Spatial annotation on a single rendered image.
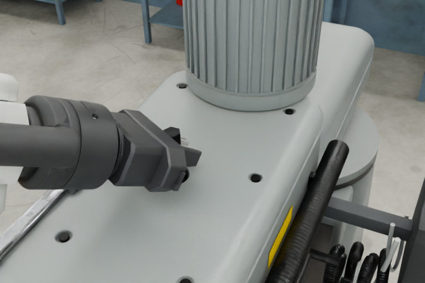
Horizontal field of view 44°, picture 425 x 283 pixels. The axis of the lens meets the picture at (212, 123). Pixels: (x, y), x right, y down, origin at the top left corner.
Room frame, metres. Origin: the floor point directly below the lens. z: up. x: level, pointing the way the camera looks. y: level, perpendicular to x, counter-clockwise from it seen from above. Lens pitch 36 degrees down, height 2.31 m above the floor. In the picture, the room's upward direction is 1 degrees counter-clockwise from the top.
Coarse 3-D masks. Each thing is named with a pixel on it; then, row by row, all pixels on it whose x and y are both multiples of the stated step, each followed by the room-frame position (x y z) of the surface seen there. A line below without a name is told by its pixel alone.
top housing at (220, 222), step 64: (192, 128) 0.57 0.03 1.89; (256, 128) 0.57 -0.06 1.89; (320, 128) 0.60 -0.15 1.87; (128, 192) 0.45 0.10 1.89; (192, 192) 0.44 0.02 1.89; (256, 192) 0.44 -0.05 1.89; (64, 256) 0.35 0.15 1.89; (128, 256) 0.35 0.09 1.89; (192, 256) 0.35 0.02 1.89; (256, 256) 0.37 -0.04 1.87
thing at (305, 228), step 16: (336, 144) 0.63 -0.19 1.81; (336, 160) 0.60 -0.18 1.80; (320, 176) 0.56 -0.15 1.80; (336, 176) 0.57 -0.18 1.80; (320, 192) 0.53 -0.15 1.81; (304, 208) 0.50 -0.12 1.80; (320, 208) 0.50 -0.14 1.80; (304, 224) 0.47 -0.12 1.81; (288, 240) 0.45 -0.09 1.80; (304, 240) 0.44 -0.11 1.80; (288, 256) 0.42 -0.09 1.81; (304, 256) 0.43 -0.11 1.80; (272, 272) 0.40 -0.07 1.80; (288, 272) 0.40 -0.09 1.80
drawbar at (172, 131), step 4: (168, 128) 0.48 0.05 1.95; (172, 128) 0.48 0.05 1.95; (176, 128) 0.48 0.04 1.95; (168, 132) 0.48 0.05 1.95; (172, 132) 0.48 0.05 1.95; (176, 132) 0.48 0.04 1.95; (172, 136) 0.47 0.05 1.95; (176, 136) 0.47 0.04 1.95; (176, 140) 0.47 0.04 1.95; (180, 140) 0.47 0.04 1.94; (180, 144) 0.47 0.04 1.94
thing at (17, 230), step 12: (48, 192) 0.44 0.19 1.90; (60, 192) 0.44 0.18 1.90; (72, 192) 0.44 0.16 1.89; (36, 204) 0.42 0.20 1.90; (48, 204) 0.42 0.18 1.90; (24, 216) 0.40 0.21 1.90; (36, 216) 0.40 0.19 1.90; (12, 228) 0.39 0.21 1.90; (24, 228) 0.39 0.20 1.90; (0, 240) 0.37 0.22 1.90; (12, 240) 0.37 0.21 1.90; (0, 252) 0.35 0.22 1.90
